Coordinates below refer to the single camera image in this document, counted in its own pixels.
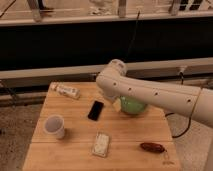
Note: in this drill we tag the green ceramic bowl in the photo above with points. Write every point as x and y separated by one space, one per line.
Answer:
131 106

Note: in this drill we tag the dark red chili pepper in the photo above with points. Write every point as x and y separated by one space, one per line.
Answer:
152 147

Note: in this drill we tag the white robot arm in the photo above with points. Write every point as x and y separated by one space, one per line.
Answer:
188 101

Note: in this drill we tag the white wrapped snack bar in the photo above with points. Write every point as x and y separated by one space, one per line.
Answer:
66 90

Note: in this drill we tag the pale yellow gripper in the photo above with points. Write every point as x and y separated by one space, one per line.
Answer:
117 105

